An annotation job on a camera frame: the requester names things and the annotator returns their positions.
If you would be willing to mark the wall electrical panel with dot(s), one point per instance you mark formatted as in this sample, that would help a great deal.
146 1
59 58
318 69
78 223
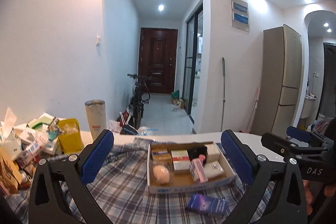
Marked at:
239 15

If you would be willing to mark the white tissue pack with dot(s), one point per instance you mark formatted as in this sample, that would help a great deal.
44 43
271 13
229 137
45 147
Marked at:
213 169

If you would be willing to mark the clutter pile of packages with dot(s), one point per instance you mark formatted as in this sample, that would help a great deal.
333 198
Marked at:
21 146

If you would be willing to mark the red and grey box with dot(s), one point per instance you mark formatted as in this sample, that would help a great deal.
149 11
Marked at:
181 161

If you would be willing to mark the purple cigarette pack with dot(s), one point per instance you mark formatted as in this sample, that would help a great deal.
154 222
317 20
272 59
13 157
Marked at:
206 205

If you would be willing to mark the white light switch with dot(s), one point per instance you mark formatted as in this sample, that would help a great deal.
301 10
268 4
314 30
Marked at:
98 40

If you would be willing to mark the white steel tumbler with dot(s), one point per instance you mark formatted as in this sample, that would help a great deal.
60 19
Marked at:
96 116

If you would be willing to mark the black framed glass door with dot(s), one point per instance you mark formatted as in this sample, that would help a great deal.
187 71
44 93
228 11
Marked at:
193 58

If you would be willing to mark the black bicycle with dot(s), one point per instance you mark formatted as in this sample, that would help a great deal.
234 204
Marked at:
141 97

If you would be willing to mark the pink and white box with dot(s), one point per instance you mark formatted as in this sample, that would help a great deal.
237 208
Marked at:
197 171

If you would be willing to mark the black plush toy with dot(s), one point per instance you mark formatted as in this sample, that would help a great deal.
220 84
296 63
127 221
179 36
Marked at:
196 152

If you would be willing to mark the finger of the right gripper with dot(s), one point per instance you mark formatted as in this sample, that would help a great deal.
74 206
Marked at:
286 148
313 139

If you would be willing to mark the small white box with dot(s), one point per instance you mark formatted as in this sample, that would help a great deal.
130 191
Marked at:
213 153

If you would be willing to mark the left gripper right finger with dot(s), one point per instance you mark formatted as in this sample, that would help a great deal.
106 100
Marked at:
287 202

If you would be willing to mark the pink round puff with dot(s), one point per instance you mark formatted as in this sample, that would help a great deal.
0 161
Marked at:
161 174

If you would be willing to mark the beige refrigerator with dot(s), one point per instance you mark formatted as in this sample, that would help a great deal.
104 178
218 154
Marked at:
280 81

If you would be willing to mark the bags by the door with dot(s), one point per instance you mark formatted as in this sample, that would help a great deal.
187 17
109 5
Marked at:
177 102

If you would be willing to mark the shallow cardboard box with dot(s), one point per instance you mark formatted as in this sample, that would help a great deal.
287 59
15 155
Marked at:
183 183

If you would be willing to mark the dark red entrance door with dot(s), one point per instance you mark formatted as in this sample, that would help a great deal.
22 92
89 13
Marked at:
157 58

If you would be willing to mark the yellow plastic container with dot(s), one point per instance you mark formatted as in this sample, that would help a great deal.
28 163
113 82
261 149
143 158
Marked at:
70 138

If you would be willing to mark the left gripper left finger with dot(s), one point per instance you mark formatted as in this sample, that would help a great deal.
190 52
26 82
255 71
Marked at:
48 203

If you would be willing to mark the grey mop handle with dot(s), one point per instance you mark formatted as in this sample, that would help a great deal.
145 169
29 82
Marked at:
224 92

